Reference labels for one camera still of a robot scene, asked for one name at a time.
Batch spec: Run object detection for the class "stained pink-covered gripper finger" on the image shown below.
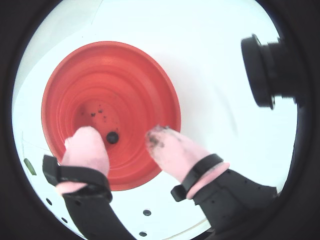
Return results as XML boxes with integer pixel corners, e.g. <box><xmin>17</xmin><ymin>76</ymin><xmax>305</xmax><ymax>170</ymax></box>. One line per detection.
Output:
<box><xmin>145</xmin><ymin>125</ymin><xmax>279</xmax><ymax>236</ymax></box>

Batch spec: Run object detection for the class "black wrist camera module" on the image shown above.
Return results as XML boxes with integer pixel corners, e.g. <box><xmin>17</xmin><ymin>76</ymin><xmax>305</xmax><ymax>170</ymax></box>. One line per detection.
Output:
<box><xmin>240</xmin><ymin>33</ymin><xmax>300</xmax><ymax>110</ymax></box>

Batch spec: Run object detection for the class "white paper sheet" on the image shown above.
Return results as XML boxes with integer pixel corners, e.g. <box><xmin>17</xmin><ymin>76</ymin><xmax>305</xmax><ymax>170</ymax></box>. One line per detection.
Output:
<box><xmin>12</xmin><ymin>129</ymin><xmax>213</xmax><ymax>238</ymax></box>

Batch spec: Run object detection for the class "large green leaf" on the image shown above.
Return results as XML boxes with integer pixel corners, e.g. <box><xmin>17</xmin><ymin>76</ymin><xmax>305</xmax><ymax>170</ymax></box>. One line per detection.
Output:
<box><xmin>23</xmin><ymin>157</ymin><xmax>37</xmax><ymax>176</ymax></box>

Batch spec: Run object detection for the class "pink-covered black gripper finger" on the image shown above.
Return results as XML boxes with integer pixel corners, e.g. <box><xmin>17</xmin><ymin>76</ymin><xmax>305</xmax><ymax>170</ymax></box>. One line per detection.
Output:
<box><xmin>42</xmin><ymin>126</ymin><xmax>137</xmax><ymax>240</ymax></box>

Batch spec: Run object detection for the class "red collapsible silicone cup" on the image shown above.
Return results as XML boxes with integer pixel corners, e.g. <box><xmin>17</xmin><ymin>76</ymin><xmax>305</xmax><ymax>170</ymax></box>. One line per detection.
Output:
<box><xmin>41</xmin><ymin>41</ymin><xmax>182</xmax><ymax>192</ymax></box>

